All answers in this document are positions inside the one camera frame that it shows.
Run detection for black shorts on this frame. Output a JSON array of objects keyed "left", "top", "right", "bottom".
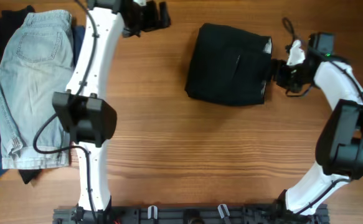
[{"left": 185, "top": 23, "right": 272, "bottom": 106}]

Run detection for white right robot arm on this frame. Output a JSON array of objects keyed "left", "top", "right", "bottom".
[{"left": 271, "top": 30, "right": 363, "bottom": 222}]

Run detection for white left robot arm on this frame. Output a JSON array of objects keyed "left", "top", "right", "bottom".
[{"left": 52, "top": 1, "right": 171, "bottom": 220}]

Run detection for light grey denim shorts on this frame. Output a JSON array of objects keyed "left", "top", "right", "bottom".
[{"left": 0, "top": 10, "right": 74, "bottom": 170}]

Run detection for black garment at pile bottom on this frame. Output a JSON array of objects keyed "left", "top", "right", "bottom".
[{"left": 0, "top": 4, "right": 42, "bottom": 185}]

